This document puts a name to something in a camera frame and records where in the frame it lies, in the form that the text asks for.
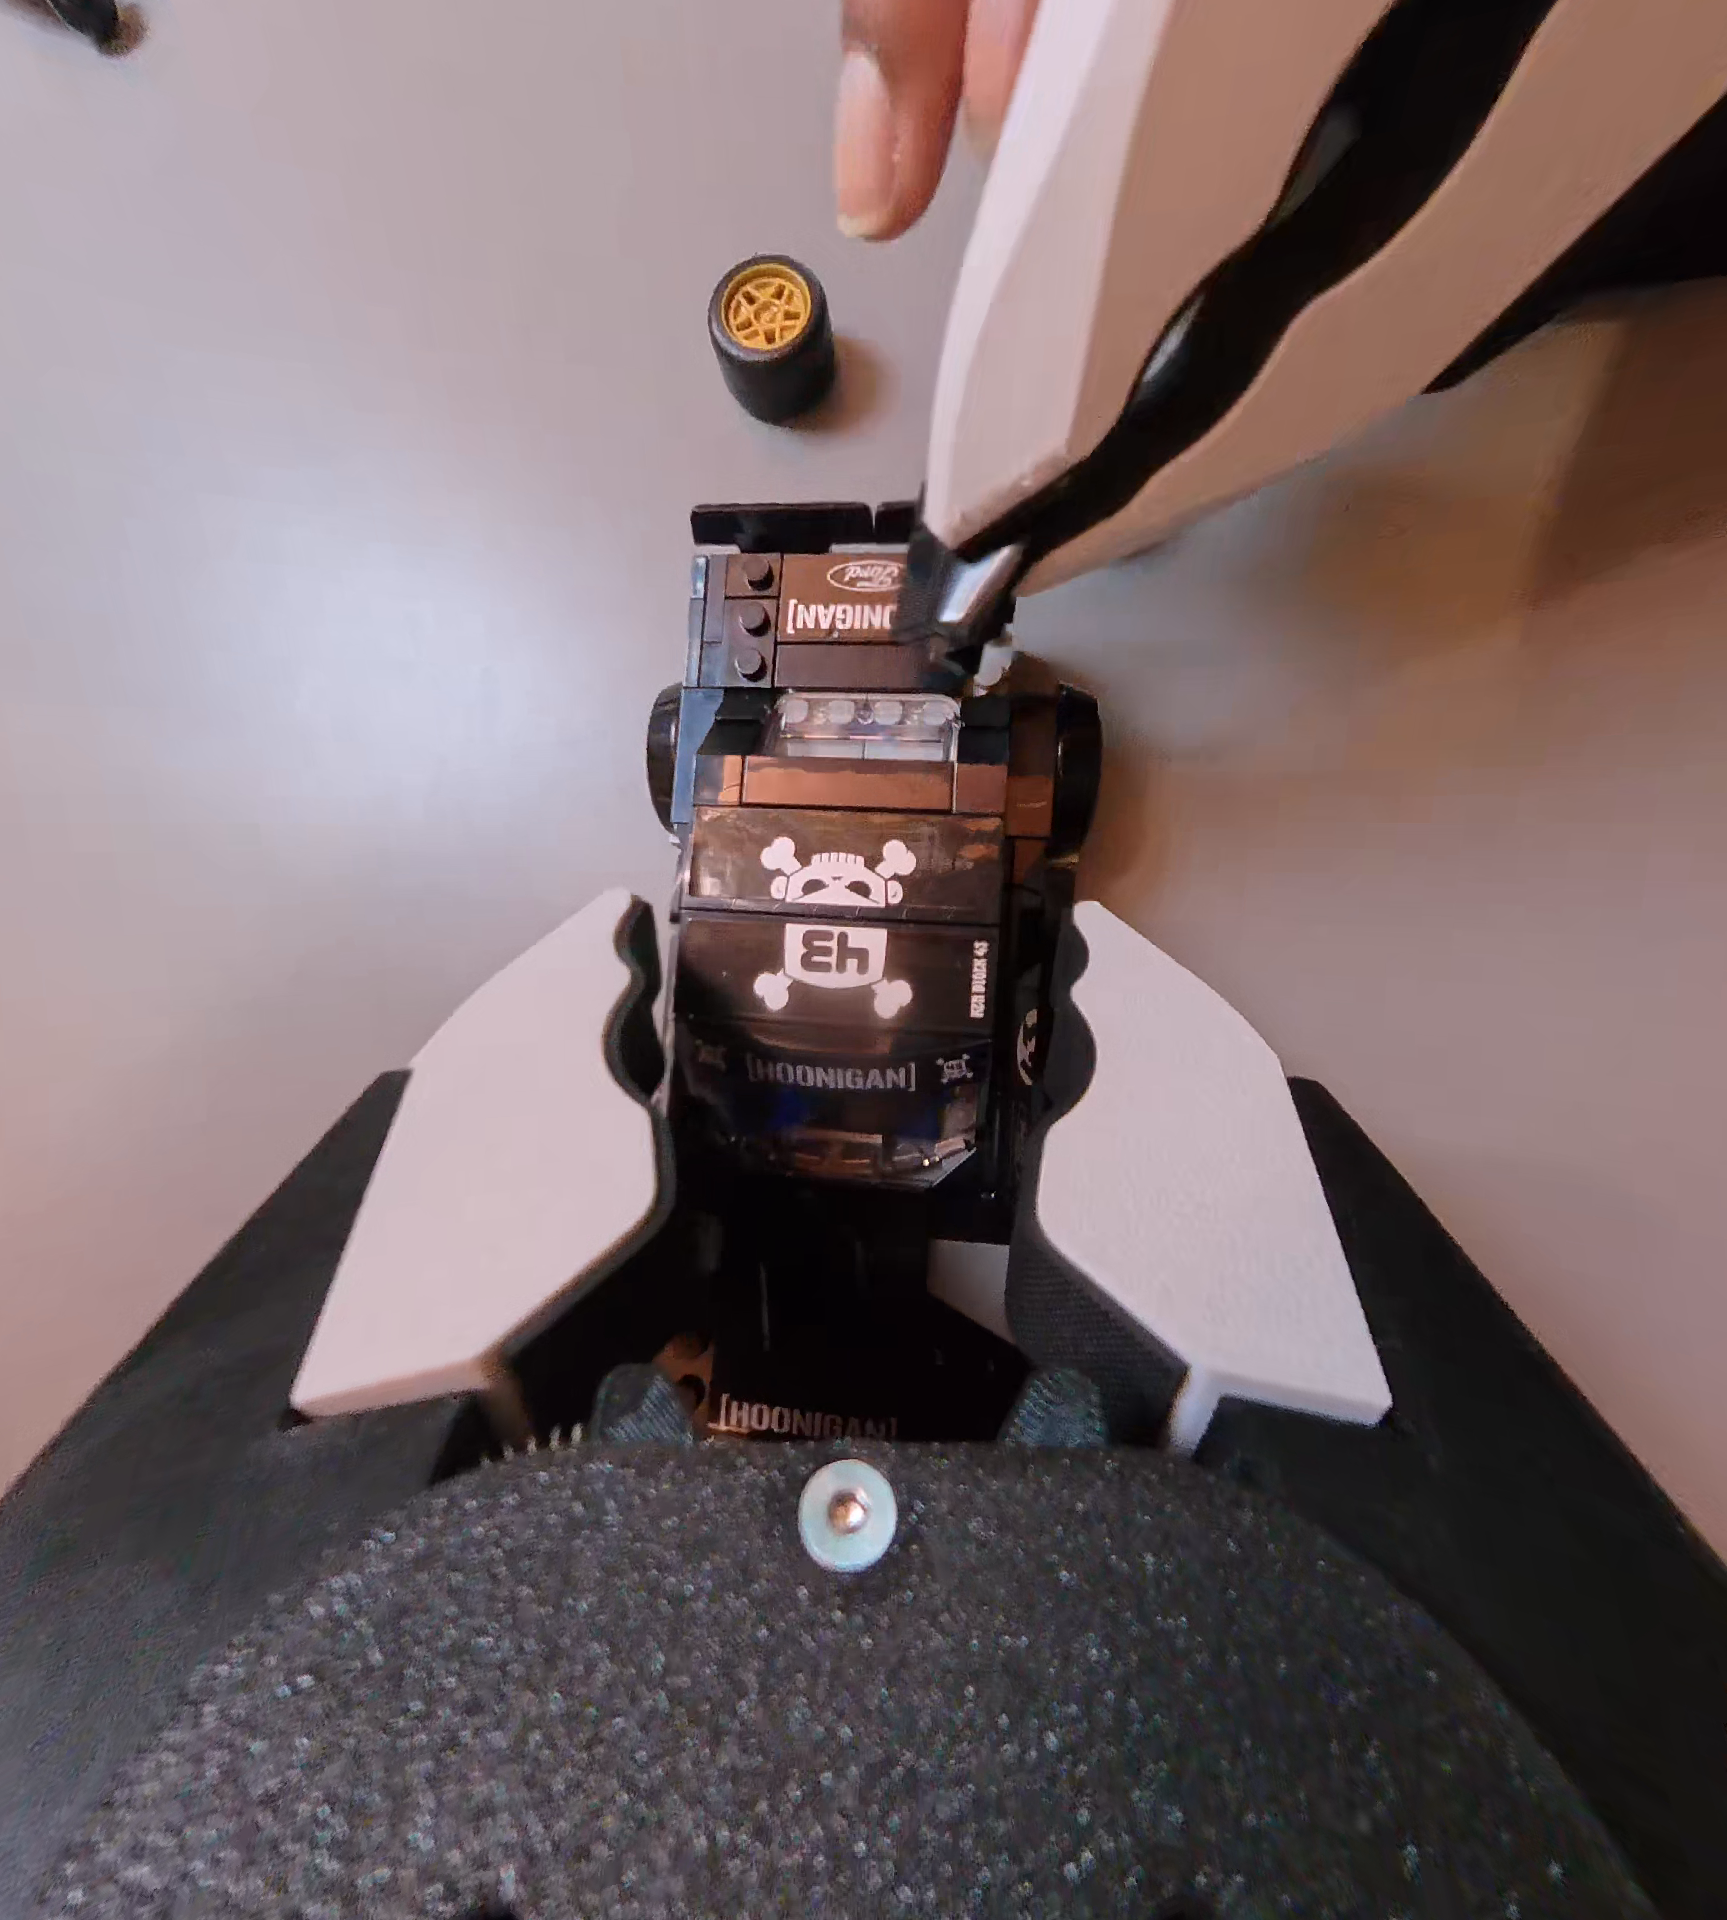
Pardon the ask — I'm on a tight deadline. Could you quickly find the person's right hand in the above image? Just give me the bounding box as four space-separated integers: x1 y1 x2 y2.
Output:
833 0 1039 242

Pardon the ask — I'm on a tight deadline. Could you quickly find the black lego car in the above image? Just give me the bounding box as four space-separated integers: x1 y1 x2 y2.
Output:
645 497 1105 1442

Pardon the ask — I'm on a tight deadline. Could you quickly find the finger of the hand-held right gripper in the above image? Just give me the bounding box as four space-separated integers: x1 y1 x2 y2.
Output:
923 0 1405 588
1029 0 1727 588

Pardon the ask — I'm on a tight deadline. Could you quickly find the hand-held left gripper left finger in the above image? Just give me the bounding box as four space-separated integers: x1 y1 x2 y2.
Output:
294 895 679 1418

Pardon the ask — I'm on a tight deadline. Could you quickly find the black lego wheel gold hub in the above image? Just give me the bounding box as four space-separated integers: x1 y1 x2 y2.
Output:
705 257 837 422

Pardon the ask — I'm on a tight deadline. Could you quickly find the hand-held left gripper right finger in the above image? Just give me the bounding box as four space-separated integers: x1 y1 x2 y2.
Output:
1007 901 1395 1459

